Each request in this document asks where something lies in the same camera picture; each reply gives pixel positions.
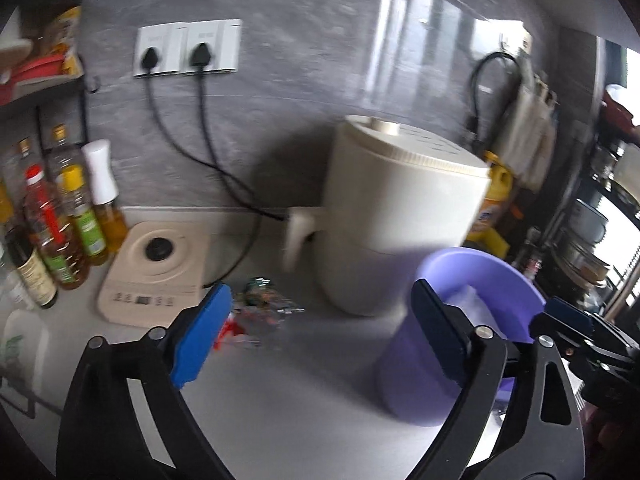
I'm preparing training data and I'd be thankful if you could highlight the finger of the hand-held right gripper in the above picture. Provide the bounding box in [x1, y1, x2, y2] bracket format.
[546, 296, 640, 354]
[530, 312, 637, 362]

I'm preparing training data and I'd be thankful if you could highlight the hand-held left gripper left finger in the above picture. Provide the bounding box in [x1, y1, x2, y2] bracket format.
[56, 282, 234, 480]

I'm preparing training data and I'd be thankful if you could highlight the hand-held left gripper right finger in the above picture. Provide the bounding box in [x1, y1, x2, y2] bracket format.
[410, 278, 586, 480]

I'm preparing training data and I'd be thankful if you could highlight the red white carton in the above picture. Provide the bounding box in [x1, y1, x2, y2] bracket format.
[212, 310, 261, 356]

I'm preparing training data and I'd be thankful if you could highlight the purple plastic bucket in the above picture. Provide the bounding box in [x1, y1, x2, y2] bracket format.
[372, 247, 547, 428]

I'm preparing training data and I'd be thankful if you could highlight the foil snack wrapper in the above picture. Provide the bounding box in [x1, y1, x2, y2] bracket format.
[235, 276, 306, 321]

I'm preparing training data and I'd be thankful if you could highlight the small dark bottle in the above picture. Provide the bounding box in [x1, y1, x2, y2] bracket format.
[520, 227, 547, 282]

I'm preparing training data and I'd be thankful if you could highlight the black dish rack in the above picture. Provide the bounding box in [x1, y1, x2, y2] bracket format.
[545, 35, 640, 322]

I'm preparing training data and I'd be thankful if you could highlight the beige appliance base black knob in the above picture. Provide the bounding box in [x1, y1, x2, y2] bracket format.
[96, 221, 211, 328]

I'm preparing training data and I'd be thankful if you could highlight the yellow detergent bottle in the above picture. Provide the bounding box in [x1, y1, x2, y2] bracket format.
[465, 150, 516, 261]

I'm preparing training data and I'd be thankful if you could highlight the cream air fryer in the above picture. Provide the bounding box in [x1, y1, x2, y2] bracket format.
[282, 115, 493, 317]

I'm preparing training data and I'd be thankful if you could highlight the white top oil dispenser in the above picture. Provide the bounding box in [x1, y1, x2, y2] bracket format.
[82, 139, 128, 256]

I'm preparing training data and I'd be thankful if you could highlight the yellow cap green label bottle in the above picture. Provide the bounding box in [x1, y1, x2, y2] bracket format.
[59, 165, 110, 267]

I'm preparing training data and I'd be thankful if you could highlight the white container green print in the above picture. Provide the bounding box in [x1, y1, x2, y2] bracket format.
[0, 309, 51, 397]

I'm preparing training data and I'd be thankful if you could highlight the red cap oil bottle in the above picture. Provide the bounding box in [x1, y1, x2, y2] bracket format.
[22, 165, 91, 291]

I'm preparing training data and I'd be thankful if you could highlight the dark soy sauce bottle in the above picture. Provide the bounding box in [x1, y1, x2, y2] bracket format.
[0, 139, 58, 309]

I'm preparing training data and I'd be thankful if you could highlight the beige hanging cloth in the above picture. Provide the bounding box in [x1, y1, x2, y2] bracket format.
[500, 52, 559, 192]

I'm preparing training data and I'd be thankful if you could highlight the small clear jar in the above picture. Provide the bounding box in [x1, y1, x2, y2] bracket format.
[0, 252, 33, 313]

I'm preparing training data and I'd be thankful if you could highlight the red bowl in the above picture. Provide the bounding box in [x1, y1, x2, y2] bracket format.
[602, 82, 640, 137]

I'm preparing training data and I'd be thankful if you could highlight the clear bottle gold cap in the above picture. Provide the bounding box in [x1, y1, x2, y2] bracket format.
[47, 124, 83, 181]

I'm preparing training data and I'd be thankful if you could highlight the black power plug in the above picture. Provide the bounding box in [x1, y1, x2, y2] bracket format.
[189, 42, 214, 69]
[139, 46, 161, 74]

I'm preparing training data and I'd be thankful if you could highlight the black metal shelf rack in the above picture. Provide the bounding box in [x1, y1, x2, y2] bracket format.
[0, 0, 102, 157]

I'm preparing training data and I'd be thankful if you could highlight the red plastic lid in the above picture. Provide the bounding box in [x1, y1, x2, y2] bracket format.
[0, 55, 69, 87]

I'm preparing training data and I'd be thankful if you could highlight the yellow snack packet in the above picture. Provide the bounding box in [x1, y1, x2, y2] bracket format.
[42, 6, 84, 76]

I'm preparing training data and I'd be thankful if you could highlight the black power cable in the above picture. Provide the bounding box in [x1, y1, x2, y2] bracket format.
[145, 71, 263, 291]
[199, 66, 288, 222]

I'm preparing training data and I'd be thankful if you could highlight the black hanging cable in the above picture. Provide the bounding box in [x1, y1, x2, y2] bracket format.
[467, 51, 523, 133]

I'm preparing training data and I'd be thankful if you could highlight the white wall socket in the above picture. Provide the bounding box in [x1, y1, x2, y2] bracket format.
[133, 22, 188, 79]
[181, 19, 242, 75]

